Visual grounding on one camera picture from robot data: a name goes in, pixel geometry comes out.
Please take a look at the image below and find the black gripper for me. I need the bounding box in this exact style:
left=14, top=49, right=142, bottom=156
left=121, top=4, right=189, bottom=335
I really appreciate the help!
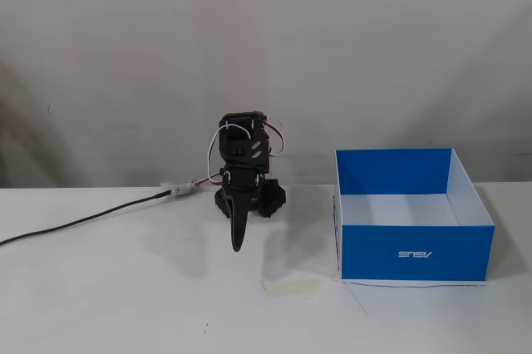
left=220, top=165, right=265, bottom=254

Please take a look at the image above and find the blue and white cardboard box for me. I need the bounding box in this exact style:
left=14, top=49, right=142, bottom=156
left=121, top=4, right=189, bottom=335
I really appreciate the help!
left=332, top=147, right=496, bottom=283

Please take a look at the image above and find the clear tape patch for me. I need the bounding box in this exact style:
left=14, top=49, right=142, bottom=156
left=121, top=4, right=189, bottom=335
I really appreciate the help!
left=259, top=278, right=322, bottom=296

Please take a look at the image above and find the white taped cable connector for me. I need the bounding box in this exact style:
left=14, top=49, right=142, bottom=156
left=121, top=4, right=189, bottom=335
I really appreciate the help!
left=160, top=178, right=198, bottom=199

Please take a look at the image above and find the red white servo wire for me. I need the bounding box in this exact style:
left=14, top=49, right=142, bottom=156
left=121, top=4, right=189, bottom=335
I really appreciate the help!
left=261, top=117, right=287, bottom=159
left=195, top=122, right=255, bottom=187

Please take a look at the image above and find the black power cable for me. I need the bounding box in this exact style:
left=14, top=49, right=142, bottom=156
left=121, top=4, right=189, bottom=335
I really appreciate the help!
left=0, top=189, right=172, bottom=247

